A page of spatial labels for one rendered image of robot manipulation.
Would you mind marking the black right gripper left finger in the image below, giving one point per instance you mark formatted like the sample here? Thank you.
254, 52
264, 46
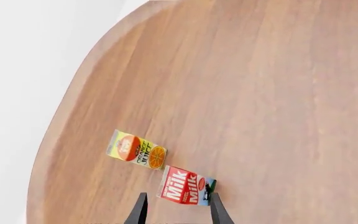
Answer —
139, 211

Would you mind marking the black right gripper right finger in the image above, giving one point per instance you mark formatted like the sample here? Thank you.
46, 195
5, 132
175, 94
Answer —
219, 211

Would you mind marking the red milk carton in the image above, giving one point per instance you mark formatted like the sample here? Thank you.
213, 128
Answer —
183, 185

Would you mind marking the yellow orange juice carton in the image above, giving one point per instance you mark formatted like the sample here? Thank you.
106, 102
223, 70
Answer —
137, 149

